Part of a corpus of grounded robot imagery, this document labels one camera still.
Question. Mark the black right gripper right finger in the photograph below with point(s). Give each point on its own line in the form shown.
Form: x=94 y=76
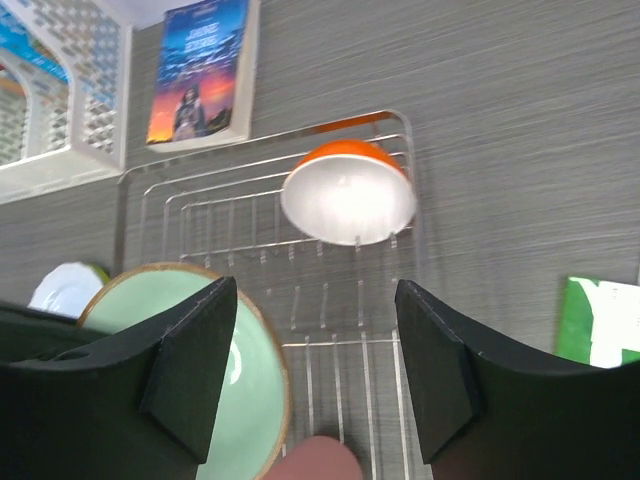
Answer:
x=487 y=406

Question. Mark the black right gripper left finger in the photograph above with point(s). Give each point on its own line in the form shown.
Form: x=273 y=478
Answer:
x=137 y=404

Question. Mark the mint green bowl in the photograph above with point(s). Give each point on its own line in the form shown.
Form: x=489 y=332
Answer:
x=255 y=403

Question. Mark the lime green plate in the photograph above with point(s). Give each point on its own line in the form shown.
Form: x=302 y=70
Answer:
x=101 y=273

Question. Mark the light blue plate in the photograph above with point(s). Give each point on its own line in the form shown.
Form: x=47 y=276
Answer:
x=66 y=290

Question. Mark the pink plastic cup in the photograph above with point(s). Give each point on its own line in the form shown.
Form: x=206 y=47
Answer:
x=317 y=457

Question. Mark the metal wire dish rack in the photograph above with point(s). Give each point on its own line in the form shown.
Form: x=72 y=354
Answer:
x=332 y=307

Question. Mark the white orange bowl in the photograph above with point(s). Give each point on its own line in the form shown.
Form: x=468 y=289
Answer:
x=348 y=192

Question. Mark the green plastic folder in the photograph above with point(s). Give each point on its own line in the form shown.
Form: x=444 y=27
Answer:
x=599 y=323

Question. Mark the white file organizer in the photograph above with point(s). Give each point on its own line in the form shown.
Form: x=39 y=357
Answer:
x=57 y=135

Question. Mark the Jane Eyre book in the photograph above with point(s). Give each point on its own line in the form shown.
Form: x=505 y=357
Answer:
x=206 y=76

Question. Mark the blue spine book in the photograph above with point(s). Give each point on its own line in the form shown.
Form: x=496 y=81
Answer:
x=16 y=39

